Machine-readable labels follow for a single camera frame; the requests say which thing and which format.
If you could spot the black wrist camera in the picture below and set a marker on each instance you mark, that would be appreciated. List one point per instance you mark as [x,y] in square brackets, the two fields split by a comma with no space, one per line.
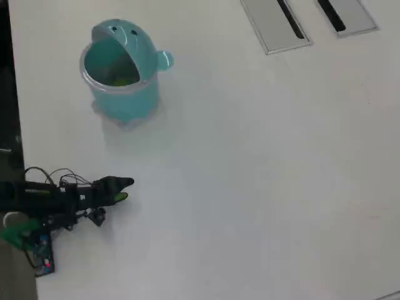
[96,217]

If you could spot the blue controller circuit board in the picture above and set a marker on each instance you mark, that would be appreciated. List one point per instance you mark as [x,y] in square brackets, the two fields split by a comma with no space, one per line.
[43,259]

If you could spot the teal whale-shaped bin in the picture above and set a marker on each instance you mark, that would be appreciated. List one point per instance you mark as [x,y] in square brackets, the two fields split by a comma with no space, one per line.
[125,103]

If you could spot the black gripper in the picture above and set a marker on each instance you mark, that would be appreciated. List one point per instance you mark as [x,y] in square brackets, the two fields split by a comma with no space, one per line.
[84,196]

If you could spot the green lego block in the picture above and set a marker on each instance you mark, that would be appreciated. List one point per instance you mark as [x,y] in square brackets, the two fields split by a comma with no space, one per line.
[121,82]

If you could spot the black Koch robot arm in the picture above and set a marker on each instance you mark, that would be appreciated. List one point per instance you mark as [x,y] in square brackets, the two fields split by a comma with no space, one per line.
[37,200]

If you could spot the green table clamp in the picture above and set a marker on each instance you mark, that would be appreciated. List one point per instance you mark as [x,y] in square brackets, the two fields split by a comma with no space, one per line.
[15,234]

